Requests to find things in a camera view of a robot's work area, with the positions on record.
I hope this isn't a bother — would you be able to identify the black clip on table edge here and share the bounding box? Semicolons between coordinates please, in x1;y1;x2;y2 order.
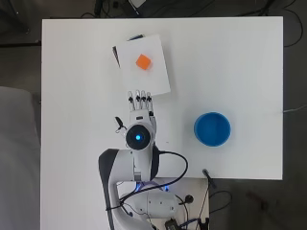
201;169;217;190

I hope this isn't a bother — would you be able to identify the orange cube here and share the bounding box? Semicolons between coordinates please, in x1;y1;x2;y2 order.
135;53;154;71

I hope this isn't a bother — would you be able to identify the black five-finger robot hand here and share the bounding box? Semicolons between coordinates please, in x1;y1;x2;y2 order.
127;89;158;145

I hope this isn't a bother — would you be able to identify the white flat box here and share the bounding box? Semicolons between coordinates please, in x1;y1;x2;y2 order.
114;34;172;98

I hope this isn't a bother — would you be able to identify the blue round tub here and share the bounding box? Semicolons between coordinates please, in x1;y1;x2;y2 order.
193;111;232;148

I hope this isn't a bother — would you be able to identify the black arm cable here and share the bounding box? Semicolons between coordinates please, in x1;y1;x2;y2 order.
118;149;190;205

